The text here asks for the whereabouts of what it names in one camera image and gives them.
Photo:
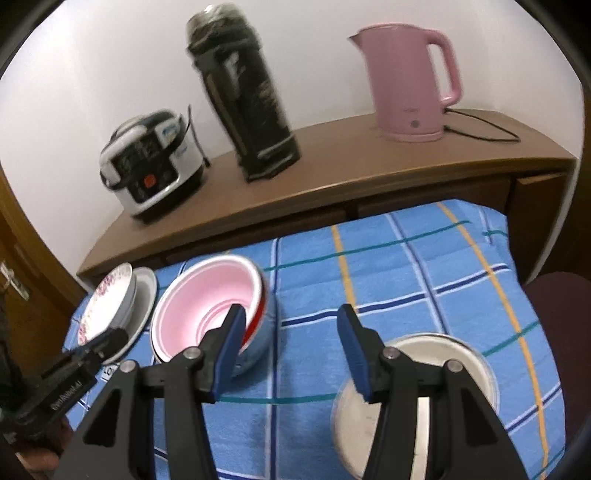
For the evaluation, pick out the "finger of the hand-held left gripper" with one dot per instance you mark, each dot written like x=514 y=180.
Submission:
x=104 y=341

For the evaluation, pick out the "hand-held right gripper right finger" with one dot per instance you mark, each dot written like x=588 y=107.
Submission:
x=353 y=350

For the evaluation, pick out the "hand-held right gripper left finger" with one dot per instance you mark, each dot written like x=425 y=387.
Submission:
x=231 y=350

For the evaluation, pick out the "stainless steel bowl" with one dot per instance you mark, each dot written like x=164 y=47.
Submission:
x=263 y=341

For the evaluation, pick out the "pink floral rimmed plate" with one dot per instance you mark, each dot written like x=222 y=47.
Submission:
x=108 y=295

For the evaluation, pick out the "grey round plate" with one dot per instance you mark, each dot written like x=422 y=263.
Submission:
x=147 y=295

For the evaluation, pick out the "white enamel mug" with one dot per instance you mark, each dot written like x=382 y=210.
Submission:
x=353 y=429

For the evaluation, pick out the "person's left hand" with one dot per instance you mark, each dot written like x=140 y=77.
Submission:
x=44 y=464

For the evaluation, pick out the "white cloth label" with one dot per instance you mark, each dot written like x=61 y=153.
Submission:
x=108 y=373

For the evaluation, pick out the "brown wooden door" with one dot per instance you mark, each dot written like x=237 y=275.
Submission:
x=41 y=304

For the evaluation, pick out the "blue checked tablecloth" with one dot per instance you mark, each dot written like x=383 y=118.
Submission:
x=415 y=277

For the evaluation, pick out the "white and black rice cooker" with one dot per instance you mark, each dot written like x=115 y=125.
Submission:
x=152 y=170

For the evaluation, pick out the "brown wooden cabinet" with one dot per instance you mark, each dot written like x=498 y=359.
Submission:
x=369 y=157

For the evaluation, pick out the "tall black thermos flask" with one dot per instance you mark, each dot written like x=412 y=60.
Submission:
x=244 y=101

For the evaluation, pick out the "pink electric kettle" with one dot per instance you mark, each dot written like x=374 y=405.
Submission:
x=401 y=83

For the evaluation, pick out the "brown wooden door frame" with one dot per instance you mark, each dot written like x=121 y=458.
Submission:
x=41 y=258

